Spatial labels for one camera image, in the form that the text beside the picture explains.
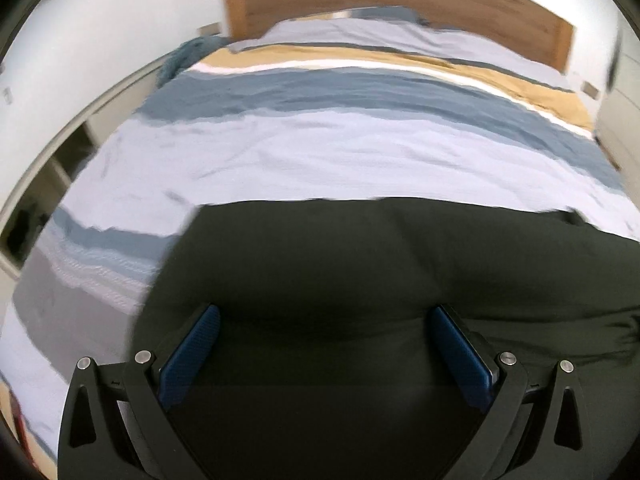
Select black puffer coat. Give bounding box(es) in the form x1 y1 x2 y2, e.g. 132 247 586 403
130 198 639 479

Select white wardrobe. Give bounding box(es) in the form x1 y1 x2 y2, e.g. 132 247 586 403
597 13 639 180

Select white open shelf unit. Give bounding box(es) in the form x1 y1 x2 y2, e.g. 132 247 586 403
0 64 166 276

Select striped bed duvet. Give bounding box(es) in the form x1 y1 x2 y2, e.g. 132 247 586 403
1 15 639 474

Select striped pillow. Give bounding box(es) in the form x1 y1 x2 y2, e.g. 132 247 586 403
331 6 428 25

